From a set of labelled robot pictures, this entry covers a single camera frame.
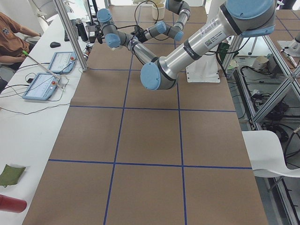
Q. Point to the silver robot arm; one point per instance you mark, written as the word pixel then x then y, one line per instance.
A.
pixel 174 31
pixel 246 18

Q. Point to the cream plastic bin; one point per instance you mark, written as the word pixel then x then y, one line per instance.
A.
pixel 158 11

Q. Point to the far blue teach pendant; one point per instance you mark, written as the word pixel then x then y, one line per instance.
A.
pixel 62 62

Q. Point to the blue teach pendant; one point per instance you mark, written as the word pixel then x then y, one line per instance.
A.
pixel 62 62
pixel 42 87

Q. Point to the black water bottle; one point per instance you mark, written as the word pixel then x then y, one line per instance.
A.
pixel 82 31

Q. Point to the near blue teach pendant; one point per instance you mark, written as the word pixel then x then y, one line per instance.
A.
pixel 42 87

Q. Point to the black computer mouse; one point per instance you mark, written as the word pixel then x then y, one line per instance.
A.
pixel 55 44

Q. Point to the white plastic chair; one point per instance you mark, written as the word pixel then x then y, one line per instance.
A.
pixel 266 155

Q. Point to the metal stick green tip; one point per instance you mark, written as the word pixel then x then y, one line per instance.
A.
pixel 46 69

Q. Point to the person in brown shirt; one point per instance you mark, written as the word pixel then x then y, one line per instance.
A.
pixel 12 46

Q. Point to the green cloth pouch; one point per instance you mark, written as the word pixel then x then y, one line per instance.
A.
pixel 11 175

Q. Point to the red cylinder bottle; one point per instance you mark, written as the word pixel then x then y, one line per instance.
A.
pixel 11 204

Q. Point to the white camera stand pedestal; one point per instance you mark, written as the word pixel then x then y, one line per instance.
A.
pixel 205 70

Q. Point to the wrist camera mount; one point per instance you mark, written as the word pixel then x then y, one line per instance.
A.
pixel 138 33
pixel 99 34

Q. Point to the aluminium frame post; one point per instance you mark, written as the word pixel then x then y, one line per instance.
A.
pixel 70 32

